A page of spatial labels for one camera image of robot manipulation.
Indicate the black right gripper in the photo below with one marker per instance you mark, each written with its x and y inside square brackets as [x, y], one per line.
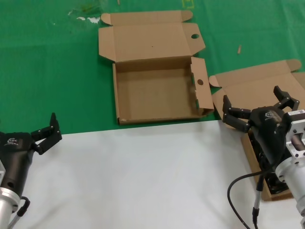
[267, 128]

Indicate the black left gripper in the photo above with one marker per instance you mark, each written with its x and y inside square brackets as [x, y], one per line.
[15, 155]

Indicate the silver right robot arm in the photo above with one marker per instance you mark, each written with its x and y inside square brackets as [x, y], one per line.
[294, 181]

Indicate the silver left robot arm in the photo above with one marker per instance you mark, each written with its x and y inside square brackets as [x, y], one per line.
[7, 205]

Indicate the cardboard box with round holes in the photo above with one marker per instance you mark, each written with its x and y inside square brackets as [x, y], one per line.
[155, 71]

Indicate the long wooden splinter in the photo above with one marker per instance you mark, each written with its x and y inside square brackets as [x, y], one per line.
[239, 49]

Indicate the green table mat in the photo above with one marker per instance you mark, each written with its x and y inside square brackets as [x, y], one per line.
[47, 71]

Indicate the clear plastic film scrap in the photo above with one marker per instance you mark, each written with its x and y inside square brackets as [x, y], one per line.
[91, 19]

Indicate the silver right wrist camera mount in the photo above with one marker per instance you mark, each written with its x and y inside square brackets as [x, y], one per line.
[296, 133]

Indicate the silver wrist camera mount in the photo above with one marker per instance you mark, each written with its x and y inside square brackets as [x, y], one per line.
[296, 133]
[2, 174]

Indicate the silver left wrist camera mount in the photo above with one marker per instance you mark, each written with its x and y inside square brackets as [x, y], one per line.
[2, 174]

